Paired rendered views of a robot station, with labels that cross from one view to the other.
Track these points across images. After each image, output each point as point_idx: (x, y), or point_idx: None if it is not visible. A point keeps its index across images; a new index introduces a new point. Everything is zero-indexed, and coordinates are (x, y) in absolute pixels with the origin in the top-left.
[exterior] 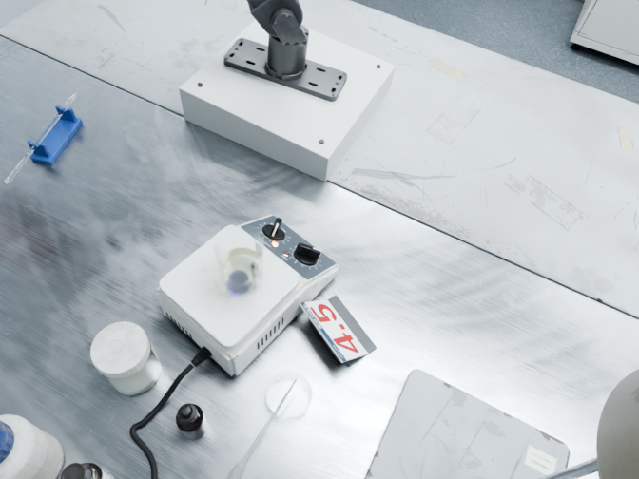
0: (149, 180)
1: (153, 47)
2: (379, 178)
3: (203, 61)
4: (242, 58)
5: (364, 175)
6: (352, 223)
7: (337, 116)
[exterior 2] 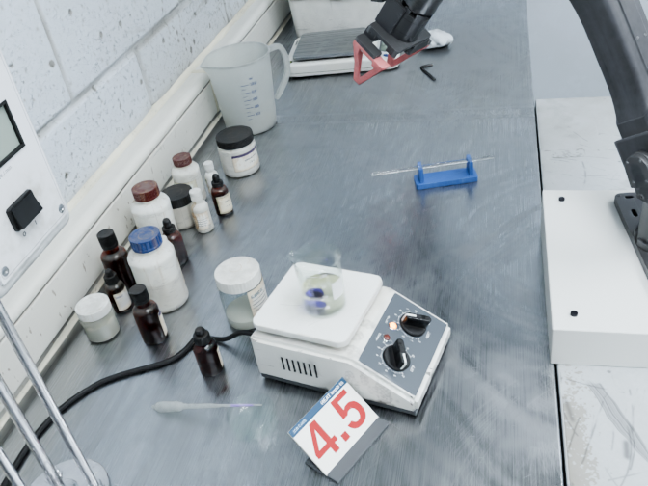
0: (444, 242)
1: (621, 169)
2: (607, 416)
3: None
4: (633, 204)
5: (597, 398)
6: (503, 409)
7: (635, 313)
